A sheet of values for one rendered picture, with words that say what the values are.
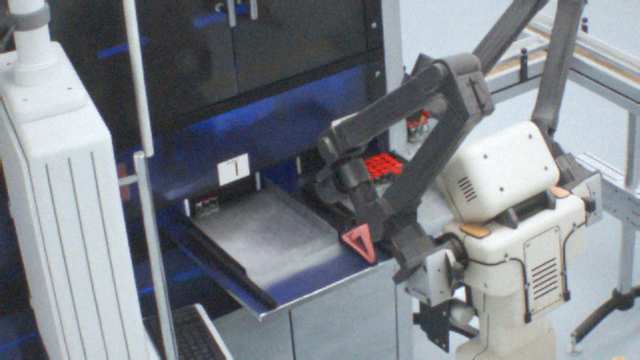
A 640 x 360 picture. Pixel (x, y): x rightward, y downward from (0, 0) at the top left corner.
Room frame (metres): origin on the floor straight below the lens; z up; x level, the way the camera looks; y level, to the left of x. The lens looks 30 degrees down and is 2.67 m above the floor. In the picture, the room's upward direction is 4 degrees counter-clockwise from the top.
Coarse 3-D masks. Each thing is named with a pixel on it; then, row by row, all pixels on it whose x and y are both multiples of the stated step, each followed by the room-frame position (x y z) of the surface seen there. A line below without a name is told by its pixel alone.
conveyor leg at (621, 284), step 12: (636, 120) 3.42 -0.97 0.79; (636, 132) 3.42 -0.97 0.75; (636, 144) 3.42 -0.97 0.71; (636, 156) 3.42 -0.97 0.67; (624, 168) 3.44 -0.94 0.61; (636, 168) 3.42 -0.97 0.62; (624, 180) 3.44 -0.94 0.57; (636, 180) 3.42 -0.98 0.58; (624, 228) 3.42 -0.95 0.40; (624, 240) 3.42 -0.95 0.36; (624, 252) 3.42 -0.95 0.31; (624, 264) 3.42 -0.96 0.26; (624, 276) 3.42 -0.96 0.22; (624, 288) 3.42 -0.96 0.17
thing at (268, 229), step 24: (264, 192) 3.01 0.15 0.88; (192, 216) 2.91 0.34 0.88; (216, 216) 2.91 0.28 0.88; (240, 216) 2.90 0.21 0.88; (264, 216) 2.89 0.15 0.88; (288, 216) 2.88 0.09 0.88; (312, 216) 2.83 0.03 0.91; (216, 240) 2.78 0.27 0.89; (240, 240) 2.78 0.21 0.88; (264, 240) 2.78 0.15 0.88; (288, 240) 2.77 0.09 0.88; (312, 240) 2.72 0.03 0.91; (336, 240) 2.74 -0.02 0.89; (240, 264) 2.63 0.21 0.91; (264, 264) 2.63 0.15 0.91
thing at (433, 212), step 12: (396, 156) 3.11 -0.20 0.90; (432, 192) 2.94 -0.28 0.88; (336, 204) 2.89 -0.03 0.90; (348, 204) 2.92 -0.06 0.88; (420, 204) 2.89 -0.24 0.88; (432, 204) 2.88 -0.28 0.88; (444, 204) 2.88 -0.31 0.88; (420, 216) 2.83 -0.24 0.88; (432, 216) 2.83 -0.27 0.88; (444, 216) 2.77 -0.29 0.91; (432, 228) 2.75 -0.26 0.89; (384, 240) 2.71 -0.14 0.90
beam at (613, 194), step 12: (576, 156) 3.64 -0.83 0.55; (588, 156) 3.64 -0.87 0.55; (588, 168) 3.56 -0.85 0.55; (600, 168) 3.56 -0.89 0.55; (612, 168) 3.55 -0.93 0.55; (600, 180) 3.52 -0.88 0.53; (612, 180) 3.48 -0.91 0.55; (612, 192) 3.46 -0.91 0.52; (624, 192) 3.41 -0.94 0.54; (636, 192) 3.39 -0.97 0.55; (612, 204) 3.46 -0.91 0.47; (624, 204) 3.41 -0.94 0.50; (636, 204) 3.37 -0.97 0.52; (624, 216) 3.41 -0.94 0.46; (636, 216) 3.36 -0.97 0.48; (636, 228) 3.36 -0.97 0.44
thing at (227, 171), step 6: (240, 156) 2.91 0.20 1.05; (246, 156) 2.92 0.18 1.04; (228, 162) 2.89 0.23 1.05; (234, 162) 2.90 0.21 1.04; (240, 162) 2.91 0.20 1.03; (246, 162) 2.92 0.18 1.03; (222, 168) 2.88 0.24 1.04; (228, 168) 2.89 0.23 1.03; (234, 168) 2.90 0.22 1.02; (240, 168) 2.91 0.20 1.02; (246, 168) 2.91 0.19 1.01; (222, 174) 2.88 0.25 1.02; (228, 174) 2.89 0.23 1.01; (234, 174) 2.90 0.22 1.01; (240, 174) 2.91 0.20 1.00; (246, 174) 2.91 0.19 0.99; (222, 180) 2.88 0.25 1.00; (228, 180) 2.89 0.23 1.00
